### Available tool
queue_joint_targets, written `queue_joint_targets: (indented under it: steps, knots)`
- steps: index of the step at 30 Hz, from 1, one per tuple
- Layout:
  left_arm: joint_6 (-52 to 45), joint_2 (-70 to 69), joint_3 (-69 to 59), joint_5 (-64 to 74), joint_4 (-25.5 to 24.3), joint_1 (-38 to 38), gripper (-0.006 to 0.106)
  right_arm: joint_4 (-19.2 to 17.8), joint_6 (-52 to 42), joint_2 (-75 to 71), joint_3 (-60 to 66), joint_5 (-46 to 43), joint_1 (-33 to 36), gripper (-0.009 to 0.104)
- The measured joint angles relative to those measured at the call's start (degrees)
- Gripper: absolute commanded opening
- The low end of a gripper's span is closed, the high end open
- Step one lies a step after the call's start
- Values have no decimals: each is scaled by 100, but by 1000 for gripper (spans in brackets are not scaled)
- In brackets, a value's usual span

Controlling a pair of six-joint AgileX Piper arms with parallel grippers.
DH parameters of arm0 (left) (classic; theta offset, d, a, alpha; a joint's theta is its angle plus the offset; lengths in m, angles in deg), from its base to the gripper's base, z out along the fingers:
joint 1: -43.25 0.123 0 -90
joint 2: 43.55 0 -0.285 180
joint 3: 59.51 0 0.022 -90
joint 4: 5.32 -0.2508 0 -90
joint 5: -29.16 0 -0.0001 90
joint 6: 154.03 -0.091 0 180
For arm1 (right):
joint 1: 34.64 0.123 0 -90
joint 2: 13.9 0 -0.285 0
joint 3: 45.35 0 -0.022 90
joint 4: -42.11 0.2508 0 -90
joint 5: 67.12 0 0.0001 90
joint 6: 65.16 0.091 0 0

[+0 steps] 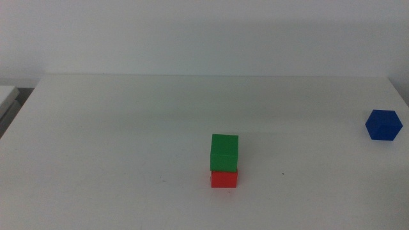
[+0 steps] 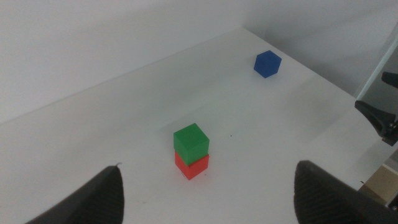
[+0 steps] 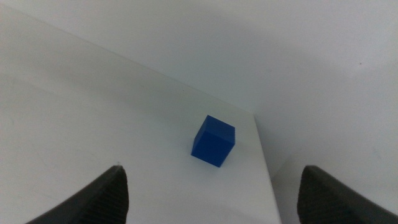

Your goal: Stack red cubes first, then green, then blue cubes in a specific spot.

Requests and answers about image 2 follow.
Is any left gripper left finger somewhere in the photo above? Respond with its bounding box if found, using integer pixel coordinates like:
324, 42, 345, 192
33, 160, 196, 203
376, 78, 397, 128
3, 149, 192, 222
24, 162, 126, 224

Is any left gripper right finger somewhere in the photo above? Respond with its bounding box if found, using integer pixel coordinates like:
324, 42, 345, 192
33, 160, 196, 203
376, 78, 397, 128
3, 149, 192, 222
293, 159, 398, 224

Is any green cube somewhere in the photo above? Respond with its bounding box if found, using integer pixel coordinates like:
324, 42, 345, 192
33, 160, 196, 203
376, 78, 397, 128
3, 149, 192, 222
173, 122, 210, 167

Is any blue cube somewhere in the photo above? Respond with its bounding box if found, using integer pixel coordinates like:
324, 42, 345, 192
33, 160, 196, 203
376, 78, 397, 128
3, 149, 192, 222
253, 50, 283, 79

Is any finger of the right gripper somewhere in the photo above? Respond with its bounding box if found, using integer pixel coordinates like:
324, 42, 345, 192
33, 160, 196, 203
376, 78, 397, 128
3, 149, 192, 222
354, 100, 398, 147
381, 71, 398, 90

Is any red cube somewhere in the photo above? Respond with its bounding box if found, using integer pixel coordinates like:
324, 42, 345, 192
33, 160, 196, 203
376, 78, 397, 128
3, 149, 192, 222
174, 151, 210, 181

